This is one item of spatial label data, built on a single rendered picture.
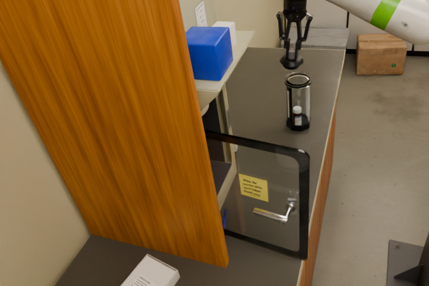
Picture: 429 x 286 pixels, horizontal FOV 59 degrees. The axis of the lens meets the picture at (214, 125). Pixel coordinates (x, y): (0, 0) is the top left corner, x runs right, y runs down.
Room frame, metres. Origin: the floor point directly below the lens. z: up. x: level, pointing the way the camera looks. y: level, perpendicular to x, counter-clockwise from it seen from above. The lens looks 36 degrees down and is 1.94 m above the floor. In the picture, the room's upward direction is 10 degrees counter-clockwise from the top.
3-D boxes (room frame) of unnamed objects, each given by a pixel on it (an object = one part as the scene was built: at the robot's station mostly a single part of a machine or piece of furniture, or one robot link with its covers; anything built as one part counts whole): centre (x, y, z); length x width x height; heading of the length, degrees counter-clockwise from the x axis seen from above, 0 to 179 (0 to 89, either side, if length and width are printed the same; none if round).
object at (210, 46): (0.82, -0.01, 1.56); 0.10 x 0.10 x 0.09; 64
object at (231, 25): (0.93, -0.06, 1.54); 0.05 x 0.05 x 0.06; 58
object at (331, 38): (3.38, -1.11, 0.17); 0.60 x 0.42 x 0.33; 62
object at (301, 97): (1.28, -0.35, 1.06); 0.11 x 0.11 x 0.21
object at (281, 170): (0.68, -0.06, 1.19); 0.30 x 0.01 x 0.40; 57
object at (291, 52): (1.31, -0.34, 1.24); 0.09 x 0.09 x 0.07
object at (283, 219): (0.62, -0.11, 1.20); 0.10 x 0.05 x 0.03; 57
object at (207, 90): (0.89, -0.04, 1.46); 0.32 x 0.11 x 0.10; 154
